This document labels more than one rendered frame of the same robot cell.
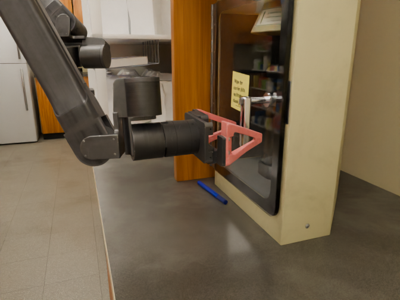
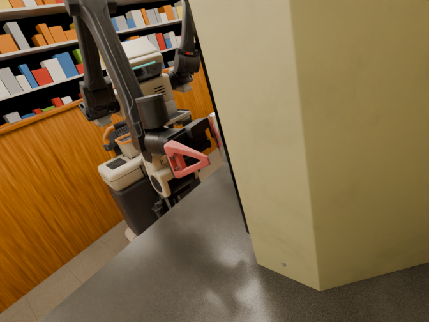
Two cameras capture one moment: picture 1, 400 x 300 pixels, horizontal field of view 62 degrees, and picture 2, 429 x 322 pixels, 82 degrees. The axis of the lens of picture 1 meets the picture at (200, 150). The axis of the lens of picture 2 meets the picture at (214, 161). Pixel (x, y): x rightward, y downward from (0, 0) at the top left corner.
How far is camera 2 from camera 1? 0.58 m
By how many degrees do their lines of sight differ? 62
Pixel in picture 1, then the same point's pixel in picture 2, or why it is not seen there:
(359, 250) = not seen: outside the picture
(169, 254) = (195, 220)
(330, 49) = (251, 58)
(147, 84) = (140, 104)
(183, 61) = not seen: hidden behind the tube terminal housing
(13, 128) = not seen: hidden behind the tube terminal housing
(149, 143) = (150, 146)
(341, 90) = (290, 120)
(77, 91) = (126, 107)
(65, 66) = (121, 91)
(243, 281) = (190, 268)
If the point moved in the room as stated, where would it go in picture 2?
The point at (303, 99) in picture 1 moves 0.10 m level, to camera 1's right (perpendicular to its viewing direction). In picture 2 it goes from (235, 128) to (295, 145)
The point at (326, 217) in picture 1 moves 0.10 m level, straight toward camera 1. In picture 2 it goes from (309, 270) to (244, 291)
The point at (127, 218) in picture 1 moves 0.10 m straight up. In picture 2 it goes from (218, 181) to (209, 151)
